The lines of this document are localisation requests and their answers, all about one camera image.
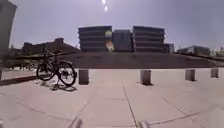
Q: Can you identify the tall dark building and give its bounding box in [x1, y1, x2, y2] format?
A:
[0, 0, 18, 52]

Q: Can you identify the robot's own part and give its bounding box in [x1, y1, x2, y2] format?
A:
[69, 116, 83, 128]
[138, 121, 151, 128]

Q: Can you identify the low pale building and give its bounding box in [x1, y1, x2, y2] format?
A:
[176, 45, 212, 57]

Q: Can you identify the raised dark kerb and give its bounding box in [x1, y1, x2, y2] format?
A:
[0, 68, 40, 87]

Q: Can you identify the row of stone bollards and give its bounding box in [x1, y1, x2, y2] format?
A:
[77, 67, 220, 86]

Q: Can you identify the grey stone slab plaza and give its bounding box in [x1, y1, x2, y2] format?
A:
[0, 67, 224, 128]

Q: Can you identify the low dark building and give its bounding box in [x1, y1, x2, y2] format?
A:
[21, 37, 81, 56]

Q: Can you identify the black bicycle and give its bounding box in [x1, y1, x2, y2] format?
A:
[35, 48, 78, 87]

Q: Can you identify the wide layered grey building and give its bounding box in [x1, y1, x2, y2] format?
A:
[77, 25, 176, 54]

